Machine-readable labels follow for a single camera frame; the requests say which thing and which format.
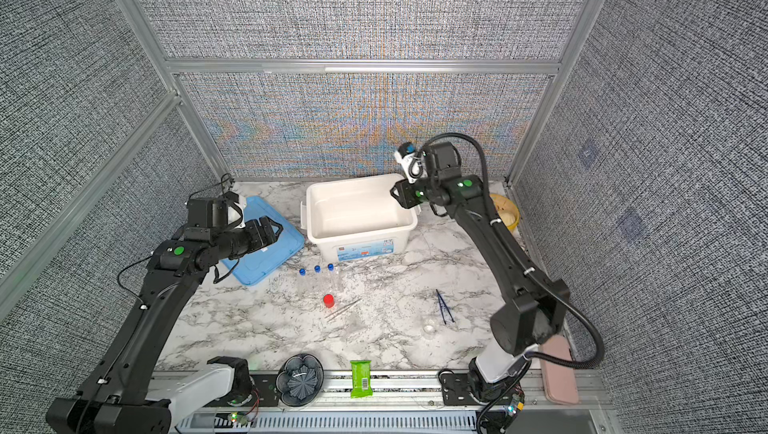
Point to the bamboo steamer basket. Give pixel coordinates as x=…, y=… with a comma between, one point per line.
x=507, y=211

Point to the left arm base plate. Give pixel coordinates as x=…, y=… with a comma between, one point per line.
x=261, y=389

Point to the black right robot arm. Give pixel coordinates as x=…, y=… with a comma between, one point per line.
x=534, y=306

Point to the pink pouch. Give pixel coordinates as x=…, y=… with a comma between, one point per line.
x=560, y=385

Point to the red bottle cap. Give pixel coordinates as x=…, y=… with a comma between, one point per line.
x=329, y=300

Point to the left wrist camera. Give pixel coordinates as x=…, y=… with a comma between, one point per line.
x=221, y=214

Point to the blue capped test tube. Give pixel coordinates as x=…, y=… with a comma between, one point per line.
x=318, y=278
x=302, y=282
x=331, y=274

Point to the clear test tube rack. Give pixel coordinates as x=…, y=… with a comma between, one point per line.
x=311, y=292

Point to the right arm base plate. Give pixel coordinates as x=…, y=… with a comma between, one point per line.
x=455, y=389

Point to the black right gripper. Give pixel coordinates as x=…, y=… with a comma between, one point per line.
x=405, y=198

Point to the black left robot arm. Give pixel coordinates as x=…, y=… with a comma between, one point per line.
x=115, y=397

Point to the white plastic storage bin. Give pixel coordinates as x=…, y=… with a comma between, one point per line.
x=356, y=218

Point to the blue plastic bin lid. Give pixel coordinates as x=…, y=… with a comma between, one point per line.
x=255, y=267

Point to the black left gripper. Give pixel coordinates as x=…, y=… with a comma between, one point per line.
x=259, y=239

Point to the metal tweezers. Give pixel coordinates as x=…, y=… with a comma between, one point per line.
x=343, y=310

